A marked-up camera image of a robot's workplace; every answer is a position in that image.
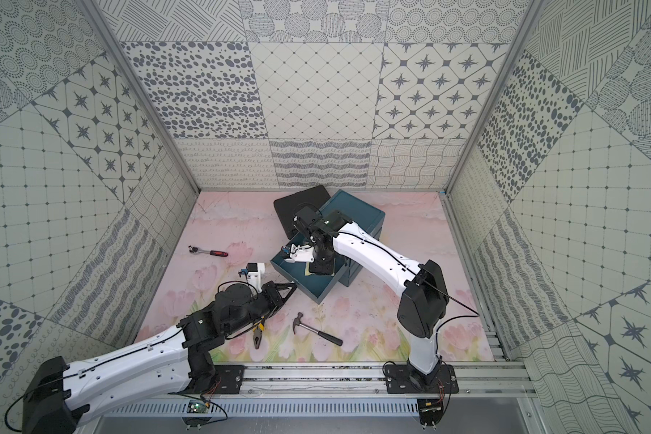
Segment teal top drawer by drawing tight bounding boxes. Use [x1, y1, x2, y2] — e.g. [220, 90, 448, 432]
[271, 252, 361, 304]

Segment teal drawer cabinet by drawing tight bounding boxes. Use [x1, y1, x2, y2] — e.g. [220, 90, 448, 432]
[314, 188, 387, 289]

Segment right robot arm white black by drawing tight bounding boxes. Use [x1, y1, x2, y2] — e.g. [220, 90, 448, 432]
[289, 210, 479, 386]

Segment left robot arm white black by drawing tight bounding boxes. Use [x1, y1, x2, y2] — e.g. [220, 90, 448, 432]
[18, 280, 297, 433]

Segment yellow black pliers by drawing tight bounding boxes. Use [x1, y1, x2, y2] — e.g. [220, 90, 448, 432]
[252, 318, 266, 350]

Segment black claw hammer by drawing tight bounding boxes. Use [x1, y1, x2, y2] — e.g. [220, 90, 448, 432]
[292, 312, 344, 346]

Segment black plastic case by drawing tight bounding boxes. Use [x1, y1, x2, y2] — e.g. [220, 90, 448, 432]
[273, 184, 331, 239]

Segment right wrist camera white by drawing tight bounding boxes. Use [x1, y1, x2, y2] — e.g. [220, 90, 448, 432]
[281, 243, 315, 263]

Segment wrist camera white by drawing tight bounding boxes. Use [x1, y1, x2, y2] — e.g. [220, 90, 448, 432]
[281, 243, 315, 263]
[239, 262, 265, 293]

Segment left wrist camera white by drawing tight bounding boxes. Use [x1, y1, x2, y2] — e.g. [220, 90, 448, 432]
[239, 262, 265, 293]

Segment red handled ratchet wrench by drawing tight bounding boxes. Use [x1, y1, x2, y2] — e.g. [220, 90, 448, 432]
[188, 246, 229, 258]

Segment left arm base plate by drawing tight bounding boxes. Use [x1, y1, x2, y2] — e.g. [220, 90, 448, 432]
[183, 365, 246, 395]

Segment white slotted cable duct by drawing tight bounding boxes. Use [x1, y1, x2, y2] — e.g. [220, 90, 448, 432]
[107, 397, 418, 419]

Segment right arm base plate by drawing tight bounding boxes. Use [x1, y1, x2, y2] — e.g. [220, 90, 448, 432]
[382, 362, 459, 394]

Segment aluminium mounting rail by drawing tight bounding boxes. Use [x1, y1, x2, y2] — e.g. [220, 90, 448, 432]
[89, 362, 538, 400]

